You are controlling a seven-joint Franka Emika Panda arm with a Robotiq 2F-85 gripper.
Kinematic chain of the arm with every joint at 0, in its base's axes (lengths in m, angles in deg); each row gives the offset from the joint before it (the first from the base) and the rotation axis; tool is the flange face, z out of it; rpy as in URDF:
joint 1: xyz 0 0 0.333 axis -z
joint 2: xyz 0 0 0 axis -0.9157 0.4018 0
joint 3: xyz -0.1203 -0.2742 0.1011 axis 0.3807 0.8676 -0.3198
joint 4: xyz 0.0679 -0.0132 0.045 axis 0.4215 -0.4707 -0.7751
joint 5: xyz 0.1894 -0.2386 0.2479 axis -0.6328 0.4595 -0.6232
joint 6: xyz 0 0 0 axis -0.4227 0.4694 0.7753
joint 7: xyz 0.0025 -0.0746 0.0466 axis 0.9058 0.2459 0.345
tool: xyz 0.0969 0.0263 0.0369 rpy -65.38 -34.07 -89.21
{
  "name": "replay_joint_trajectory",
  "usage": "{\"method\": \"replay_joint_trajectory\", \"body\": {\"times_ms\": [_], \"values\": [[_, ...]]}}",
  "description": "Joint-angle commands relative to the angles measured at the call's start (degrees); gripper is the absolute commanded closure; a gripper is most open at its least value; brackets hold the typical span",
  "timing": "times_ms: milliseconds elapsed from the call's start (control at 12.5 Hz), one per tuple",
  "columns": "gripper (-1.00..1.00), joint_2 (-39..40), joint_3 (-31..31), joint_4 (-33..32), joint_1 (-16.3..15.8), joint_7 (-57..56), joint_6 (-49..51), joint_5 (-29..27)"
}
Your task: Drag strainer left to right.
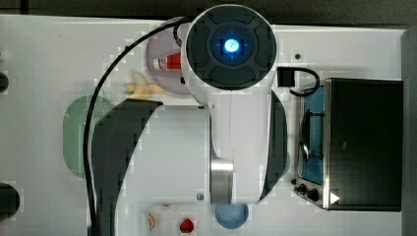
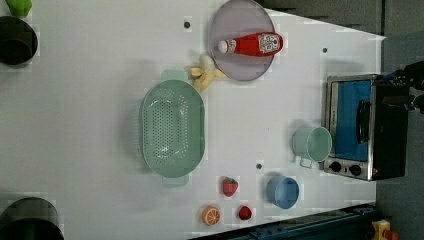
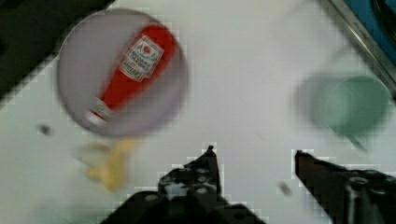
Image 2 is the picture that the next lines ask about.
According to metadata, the blue bowl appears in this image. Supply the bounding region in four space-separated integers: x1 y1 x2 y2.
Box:
266 176 299 209

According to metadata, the black cylinder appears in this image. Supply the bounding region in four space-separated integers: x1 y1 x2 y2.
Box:
0 197 65 240
0 16 38 66

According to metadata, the black cylinder lower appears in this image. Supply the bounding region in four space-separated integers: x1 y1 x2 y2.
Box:
0 197 65 240

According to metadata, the peeled toy banana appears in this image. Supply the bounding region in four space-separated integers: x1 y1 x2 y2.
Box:
189 54 226 92

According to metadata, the green cylinder object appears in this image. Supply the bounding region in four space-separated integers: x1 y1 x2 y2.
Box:
5 0 32 18

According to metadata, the silver toaster oven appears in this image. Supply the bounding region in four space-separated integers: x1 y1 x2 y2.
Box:
323 74 409 181

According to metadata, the green plastic strainer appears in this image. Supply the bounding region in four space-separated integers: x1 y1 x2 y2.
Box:
140 70 205 188

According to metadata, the red ketchup bottle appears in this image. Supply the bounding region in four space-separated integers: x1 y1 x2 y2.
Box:
217 32 284 57

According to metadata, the grey round plate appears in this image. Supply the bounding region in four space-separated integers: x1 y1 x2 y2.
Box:
208 0 275 81

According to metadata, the small red toy fruit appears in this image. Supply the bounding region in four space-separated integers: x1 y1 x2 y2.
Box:
238 206 252 220

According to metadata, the toy orange half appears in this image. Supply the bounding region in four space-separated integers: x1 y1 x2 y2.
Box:
201 206 220 226

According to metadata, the toy strawberry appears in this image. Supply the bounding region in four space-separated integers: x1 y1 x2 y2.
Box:
222 177 239 197

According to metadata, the black cylinder upper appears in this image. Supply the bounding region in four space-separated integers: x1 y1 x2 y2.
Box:
0 16 38 66

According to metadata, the green mug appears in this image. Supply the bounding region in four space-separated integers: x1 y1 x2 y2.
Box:
292 127 332 168

